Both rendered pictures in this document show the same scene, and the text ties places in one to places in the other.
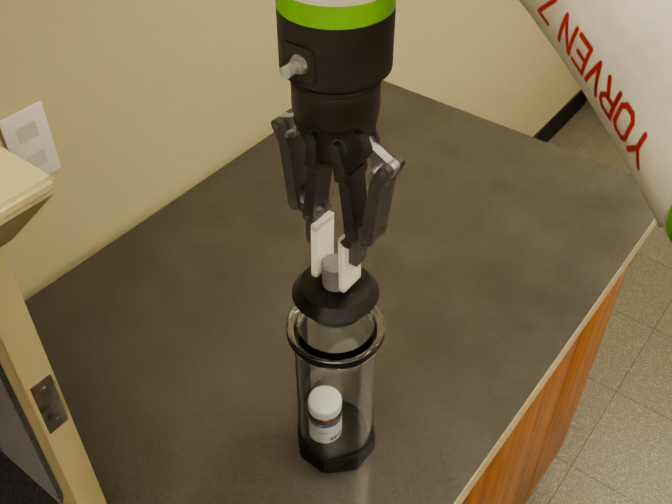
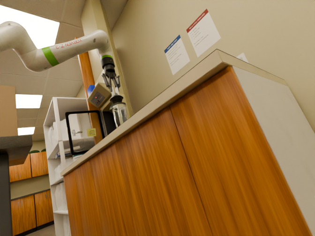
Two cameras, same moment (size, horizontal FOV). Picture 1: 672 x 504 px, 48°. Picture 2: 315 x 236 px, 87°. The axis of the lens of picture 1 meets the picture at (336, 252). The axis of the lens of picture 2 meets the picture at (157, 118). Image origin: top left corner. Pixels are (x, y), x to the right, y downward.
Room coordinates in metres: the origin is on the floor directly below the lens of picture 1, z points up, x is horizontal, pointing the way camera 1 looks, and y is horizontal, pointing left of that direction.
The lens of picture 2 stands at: (0.94, -1.00, 0.72)
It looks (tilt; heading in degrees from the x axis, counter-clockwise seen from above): 15 degrees up; 99
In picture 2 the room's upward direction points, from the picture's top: 17 degrees counter-clockwise
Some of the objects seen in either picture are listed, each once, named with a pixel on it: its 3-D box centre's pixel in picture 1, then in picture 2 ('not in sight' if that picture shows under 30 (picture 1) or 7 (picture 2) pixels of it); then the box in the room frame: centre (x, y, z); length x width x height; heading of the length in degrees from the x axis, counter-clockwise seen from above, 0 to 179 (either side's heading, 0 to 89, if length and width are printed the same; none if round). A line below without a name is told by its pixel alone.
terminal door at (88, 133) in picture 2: not in sight; (86, 130); (0.07, 0.33, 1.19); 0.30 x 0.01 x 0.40; 45
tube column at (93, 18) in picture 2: not in sight; (102, 40); (0.38, 0.45, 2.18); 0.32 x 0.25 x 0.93; 142
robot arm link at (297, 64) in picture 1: (332, 40); (108, 64); (0.55, 0.00, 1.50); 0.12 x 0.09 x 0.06; 142
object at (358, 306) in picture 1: (335, 284); (116, 97); (0.55, 0.00, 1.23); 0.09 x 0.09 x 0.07
